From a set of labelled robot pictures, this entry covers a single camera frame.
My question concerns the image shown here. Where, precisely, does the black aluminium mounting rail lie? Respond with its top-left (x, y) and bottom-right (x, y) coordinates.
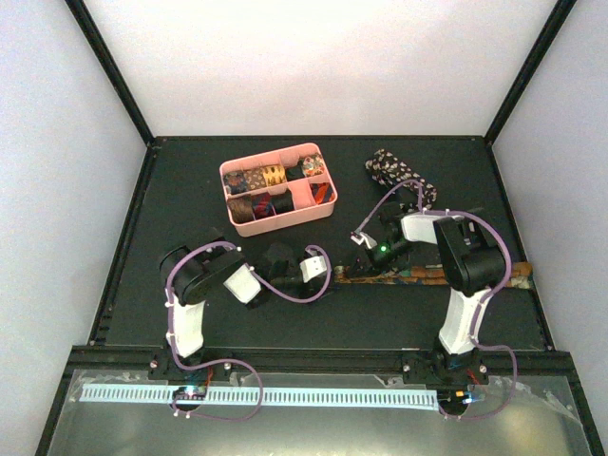
top-left (70, 349), bottom-right (576, 381)

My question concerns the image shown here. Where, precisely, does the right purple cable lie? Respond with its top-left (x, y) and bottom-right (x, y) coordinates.
top-left (355, 180), bottom-right (519, 423)

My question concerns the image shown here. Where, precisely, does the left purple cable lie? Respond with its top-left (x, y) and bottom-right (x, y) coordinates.
top-left (163, 240), bottom-right (333, 422)

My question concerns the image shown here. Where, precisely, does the yellow black rolled tie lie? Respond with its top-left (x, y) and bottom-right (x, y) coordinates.
top-left (261, 164), bottom-right (287, 187)

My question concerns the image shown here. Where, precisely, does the purple cable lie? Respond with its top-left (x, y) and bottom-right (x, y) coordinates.
top-left (163, 240), bottom-right (333, 422)
top-left (355, 180), bottom-right (519, 423)

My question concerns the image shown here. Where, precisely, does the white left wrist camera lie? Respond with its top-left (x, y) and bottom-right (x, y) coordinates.
top-left (299, 256), bottom-right (328, 283)

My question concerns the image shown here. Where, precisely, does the blue floral rolled tie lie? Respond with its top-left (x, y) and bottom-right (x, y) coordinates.
top-left (222, 171), bottom-right (248, 195)

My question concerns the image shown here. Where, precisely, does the brown paisley rolled tie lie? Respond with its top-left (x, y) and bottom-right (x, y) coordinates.
top-left (243, 167), bottom-right (267, 191)

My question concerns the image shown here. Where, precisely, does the light blue slotted strip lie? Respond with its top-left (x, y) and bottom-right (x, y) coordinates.
top-left (78, 384), bottom-right (439, 411)

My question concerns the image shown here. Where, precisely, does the black frame post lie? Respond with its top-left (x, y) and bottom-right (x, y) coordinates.
top-left (484, 0), bottom-right (577, 146)
top-left (65, 0), bottom-right (155, 146)

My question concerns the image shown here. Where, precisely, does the clear acrylic sheet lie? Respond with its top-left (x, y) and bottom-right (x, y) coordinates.
top-left (38, 370), bottom-right (593, 455)

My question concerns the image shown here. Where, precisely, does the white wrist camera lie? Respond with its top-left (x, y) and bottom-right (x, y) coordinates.
top-left (351, 232), bottom-right (377, 250)
top-left (299, 256), bottom-right (328, 283)

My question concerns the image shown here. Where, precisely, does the black floral tie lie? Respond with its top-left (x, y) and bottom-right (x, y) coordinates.
top-left (364, 149), bottom-right (437, 213)

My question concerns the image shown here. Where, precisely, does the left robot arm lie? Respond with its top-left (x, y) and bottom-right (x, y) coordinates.
top-left (159, 228), bottom-right (332, 379)

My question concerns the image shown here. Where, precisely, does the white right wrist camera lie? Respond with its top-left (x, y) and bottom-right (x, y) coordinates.
top-left (351, 232), bottom-right (377, 250)

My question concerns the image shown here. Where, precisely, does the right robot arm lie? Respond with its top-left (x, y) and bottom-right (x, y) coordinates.
top-left (351, 203), bottom-right (512, 383)

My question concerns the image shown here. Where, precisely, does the brown green patterned tie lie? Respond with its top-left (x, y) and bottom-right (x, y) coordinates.
top-left (333, 262), bottom-right (535, 290)

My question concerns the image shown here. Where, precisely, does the right black frame post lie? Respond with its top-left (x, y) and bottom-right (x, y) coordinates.
top-left (484, 0), bottom-right (577, 146)

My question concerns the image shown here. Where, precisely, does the red navy rolled tie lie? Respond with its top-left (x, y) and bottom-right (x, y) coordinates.
top-left (252, 192), bottom-right (275, 220)

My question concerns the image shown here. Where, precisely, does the white red floral rolled tie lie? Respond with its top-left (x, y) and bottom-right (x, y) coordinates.
top-left (298, 153), bottom-right (326, 178)

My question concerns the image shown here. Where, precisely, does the red striped rolled tie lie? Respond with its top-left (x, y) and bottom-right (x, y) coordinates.
top-left (310, 182), bottom-right (335, 205)

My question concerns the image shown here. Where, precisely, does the left black frame post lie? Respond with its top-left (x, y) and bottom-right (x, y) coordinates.
top-left (65, 0), bottom-right (155, 146)

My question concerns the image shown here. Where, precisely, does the pink divided organizer box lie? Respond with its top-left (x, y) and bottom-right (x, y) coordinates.
top-left (219, 142), bottom-right (338, 238)

